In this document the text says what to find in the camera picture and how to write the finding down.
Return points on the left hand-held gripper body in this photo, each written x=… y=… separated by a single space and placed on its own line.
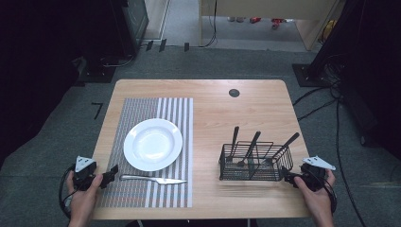
x=83 y=176

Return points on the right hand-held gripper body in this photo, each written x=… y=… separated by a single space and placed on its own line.
x=313 y=176

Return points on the person's left hand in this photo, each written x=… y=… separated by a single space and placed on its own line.
x=82 y=198

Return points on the person's right hand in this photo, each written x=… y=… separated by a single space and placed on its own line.
x=315 y=201

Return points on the striped woven placemat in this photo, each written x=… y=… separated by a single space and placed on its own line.
x=138 y=195

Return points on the silver table knife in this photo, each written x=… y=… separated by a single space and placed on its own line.
x=151 y=179

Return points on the white round plate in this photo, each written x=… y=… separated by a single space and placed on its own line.
x=153 y=144

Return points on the black angled floor tape mark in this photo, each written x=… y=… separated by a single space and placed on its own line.
x=99 y=110

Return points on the black cabinet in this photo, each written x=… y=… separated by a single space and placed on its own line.
x=130 y=25

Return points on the red tool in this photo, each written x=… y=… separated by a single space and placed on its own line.
x=255 y=20
x=277 y=22

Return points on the light wooden desk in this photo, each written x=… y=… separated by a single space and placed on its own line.
x=268 y=8

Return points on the black stand base plate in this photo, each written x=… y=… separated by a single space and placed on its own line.
x=96 y=74
x=307 y=75

